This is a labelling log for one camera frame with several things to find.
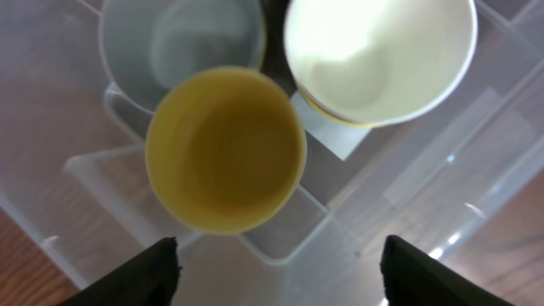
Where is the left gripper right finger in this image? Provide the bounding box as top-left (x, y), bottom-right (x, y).
top-left (380, 235), bottom-right (511, 306)

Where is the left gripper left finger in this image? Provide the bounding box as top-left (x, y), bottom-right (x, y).
top-left (59, 237), bottom-right (182, 306)

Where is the cream white cup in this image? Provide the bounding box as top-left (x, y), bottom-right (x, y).
top-left (283, 0), bottom-right (478, 126)

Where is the light blue small bowl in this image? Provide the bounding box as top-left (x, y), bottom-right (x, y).
top-left (99, 0), bottom-right (267, 114)

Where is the clear plastic storage container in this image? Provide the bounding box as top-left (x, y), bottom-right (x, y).
top-left (1, 1), bottom-right (543, 305)

